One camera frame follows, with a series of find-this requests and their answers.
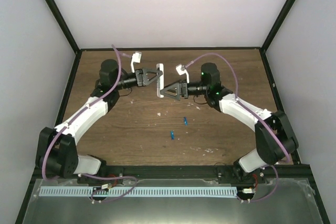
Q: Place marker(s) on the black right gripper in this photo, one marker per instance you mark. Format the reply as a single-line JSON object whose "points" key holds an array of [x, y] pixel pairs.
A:
{"points": [[183, 89]]}

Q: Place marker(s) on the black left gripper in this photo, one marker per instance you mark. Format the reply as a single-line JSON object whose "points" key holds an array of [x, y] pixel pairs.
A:
{"points": [[141, 74]]}

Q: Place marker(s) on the white remote control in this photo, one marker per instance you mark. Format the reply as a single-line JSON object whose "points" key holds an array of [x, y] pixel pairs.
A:
{"points": [[160, 80]]}

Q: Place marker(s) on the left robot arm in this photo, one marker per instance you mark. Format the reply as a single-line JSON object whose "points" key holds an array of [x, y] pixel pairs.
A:
{"points": [[57, 147]]}

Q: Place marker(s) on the grey metal front plate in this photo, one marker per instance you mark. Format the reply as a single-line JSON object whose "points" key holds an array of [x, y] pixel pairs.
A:
{"points": [[276, 201]]}

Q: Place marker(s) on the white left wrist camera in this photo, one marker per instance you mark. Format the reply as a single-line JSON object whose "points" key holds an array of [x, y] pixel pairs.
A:
{"points": [[135, 58]]}

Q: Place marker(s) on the light blue slotted cable duct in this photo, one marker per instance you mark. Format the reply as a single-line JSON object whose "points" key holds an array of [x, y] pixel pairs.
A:
{"points": [[81, 191]]}

